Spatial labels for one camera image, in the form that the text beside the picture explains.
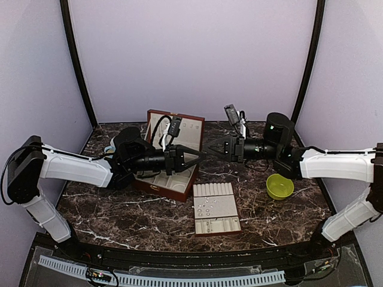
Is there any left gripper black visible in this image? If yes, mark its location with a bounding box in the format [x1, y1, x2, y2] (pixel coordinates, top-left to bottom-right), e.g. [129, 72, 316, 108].
[128, 143, 206, 176]

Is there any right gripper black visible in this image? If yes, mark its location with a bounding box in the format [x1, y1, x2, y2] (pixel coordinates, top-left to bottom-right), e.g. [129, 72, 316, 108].
[202, 134, 281, 164]

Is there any brown leather jewelry box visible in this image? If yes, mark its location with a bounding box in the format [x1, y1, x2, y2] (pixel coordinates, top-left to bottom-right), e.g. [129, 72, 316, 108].
[132, 109, 205, 202]

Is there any beige jewelry tray insert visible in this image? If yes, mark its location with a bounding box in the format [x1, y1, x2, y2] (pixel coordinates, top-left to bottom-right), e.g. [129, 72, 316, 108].
[193, 182, 241, 236]

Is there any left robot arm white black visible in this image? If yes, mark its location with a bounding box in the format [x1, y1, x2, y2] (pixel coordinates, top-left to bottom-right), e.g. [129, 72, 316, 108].
[1, 127, 205, 261]

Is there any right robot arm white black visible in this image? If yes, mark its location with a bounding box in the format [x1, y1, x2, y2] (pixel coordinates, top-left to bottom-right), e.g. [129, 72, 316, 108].
[203, 107, 382, 259]

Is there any green plastic bowl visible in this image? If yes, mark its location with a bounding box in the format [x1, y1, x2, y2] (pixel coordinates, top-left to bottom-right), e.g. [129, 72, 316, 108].
[266, 173, 294, 200]

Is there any blue ceramic mug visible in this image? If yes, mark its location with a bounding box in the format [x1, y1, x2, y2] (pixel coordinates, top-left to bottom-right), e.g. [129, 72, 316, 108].
[104, 145, 115, 154]

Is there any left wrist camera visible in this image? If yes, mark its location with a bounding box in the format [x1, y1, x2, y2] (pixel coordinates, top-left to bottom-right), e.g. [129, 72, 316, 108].
[168, 116, 182, 138]

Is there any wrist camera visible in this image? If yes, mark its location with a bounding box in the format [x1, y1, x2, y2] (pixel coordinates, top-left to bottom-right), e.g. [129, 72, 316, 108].
[168, 116, 182, 138]
[224, 104, 240, 126]

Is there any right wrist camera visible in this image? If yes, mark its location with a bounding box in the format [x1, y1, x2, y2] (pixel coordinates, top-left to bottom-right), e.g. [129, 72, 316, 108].
[224, 104, 240, 126]

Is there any black front rail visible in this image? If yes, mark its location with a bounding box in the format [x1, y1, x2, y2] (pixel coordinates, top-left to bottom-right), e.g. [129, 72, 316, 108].
[50, 233, 345, 271]

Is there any right black frame post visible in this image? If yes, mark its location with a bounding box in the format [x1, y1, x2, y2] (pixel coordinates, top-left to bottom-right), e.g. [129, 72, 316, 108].
[288, 0, 326, 131]

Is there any black frame post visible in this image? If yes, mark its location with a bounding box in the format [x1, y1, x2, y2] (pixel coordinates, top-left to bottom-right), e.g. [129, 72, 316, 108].
[288, 0, 326, 131]
[59, 0, 98, 128]

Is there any grey cable duct strip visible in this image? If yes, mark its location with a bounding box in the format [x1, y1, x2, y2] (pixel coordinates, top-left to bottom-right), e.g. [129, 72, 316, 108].
[38, 256, 287, 286]

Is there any left black frame post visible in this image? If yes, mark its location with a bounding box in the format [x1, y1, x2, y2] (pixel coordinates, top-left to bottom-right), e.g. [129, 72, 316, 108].
[59, 0, 98, 128]

